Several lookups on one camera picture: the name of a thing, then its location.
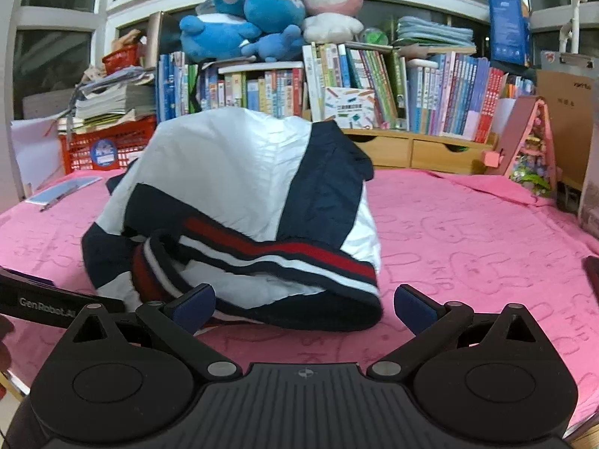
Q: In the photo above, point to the red plastic crate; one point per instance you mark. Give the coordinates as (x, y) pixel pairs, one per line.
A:
(126, 145)

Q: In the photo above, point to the blue box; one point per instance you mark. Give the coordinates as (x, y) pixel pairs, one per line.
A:
(507, 23)

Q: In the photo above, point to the stack of papers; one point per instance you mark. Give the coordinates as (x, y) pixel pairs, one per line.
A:
(112, 100)

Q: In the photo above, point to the small red basket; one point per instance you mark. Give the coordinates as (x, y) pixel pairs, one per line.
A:
(121, 58)

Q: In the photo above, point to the white pipe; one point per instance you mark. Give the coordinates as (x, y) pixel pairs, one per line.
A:
(573, 18)

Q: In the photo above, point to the pink white rabbit plush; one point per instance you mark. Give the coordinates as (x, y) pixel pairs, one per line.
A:
(330, 4)

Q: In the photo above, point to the white paper board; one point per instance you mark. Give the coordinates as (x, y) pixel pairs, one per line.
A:
(32, 154)

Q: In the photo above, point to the cardboard box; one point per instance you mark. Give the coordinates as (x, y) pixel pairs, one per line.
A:
(573, 117)

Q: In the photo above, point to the grey clipboard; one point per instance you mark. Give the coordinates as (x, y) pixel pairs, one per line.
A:
(566, 61)

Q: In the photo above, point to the brown board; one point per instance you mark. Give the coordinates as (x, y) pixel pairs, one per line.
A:
(157, 42)

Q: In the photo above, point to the pink blanket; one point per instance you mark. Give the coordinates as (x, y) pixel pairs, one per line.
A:
(468, 252)

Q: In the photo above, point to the pink miniature house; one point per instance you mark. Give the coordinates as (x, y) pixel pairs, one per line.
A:
(524, 131)

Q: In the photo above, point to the green round object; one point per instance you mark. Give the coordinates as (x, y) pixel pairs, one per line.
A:
(374, 37)

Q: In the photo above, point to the stack of light blue folders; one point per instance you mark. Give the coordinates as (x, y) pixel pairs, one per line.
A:
(435, 32)

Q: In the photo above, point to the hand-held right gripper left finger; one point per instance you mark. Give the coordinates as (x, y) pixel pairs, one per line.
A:
(196, 306)

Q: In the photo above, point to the colourful illustrated book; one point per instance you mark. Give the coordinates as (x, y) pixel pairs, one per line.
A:
(348, 107)

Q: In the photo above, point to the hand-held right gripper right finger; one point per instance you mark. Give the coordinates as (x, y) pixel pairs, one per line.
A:
(412, 308)

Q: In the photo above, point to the white navy red striped jacket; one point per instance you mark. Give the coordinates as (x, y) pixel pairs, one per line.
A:
(243, 173)

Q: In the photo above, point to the leaning book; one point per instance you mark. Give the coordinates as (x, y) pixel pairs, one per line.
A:
(590, 187)

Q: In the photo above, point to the row of books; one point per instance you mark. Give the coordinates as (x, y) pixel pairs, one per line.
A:
(449, 98)

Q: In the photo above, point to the wooden drawer organizer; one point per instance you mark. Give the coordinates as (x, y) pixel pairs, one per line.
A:
(397, 149)

